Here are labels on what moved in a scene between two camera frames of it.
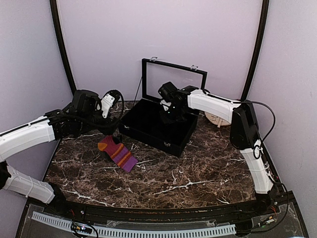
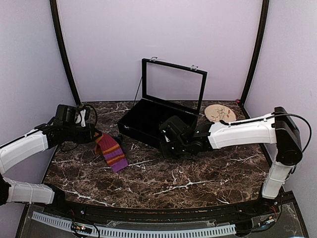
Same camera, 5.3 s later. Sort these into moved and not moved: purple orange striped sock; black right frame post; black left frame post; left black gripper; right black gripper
Moved: left black gripper; purple orange striped sock; right black gripper
Not moved: black left frame post; black right frame post
